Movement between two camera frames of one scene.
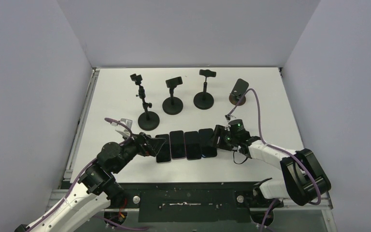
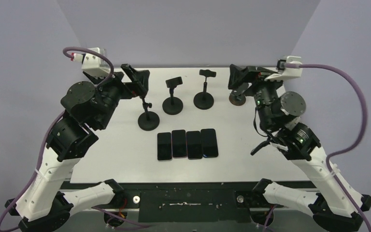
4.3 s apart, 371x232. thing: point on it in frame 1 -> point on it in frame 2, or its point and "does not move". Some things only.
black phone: (177, 144) does not move
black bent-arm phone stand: (147, 121) does not move
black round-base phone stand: (204, 100) does not move
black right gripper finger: (219, 134) -> (238, 76)
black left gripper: (152, 146) -> (138, 78)
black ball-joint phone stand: (172, 105) does not move
